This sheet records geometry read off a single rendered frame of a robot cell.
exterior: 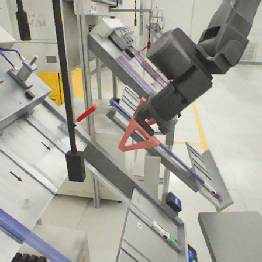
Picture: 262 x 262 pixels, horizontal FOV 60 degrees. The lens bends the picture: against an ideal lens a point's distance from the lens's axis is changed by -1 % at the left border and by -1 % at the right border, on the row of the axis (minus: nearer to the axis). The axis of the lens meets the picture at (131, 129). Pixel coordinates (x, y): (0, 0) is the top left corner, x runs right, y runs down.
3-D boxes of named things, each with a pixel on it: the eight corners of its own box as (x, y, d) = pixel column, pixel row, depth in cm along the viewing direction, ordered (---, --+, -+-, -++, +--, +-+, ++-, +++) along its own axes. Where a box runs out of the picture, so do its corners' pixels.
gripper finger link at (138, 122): (104, 142, 43) (141, 111, 39) (113, 127, 49) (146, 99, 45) (130, 167, 44) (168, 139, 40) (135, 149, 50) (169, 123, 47)
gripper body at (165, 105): (138, 112, 41) (170, 85, 38) (144, 96, 50) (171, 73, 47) (162, 137, 42) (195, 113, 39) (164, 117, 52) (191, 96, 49)
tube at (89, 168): (171, 239, 62) (173, 237, 62) (171, 244, 61) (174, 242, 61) (23, 109, 52) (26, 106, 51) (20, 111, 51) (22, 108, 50)
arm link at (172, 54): (247, 50, 39) (214, 53, 47) (208, -5, 34) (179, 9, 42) (204, 103, 39) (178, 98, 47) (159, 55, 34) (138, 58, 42)
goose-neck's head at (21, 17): (33, 40, 40) (28, 11, 38) (27, 41, 38) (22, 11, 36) (24, 40, 40) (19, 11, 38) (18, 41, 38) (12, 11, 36)
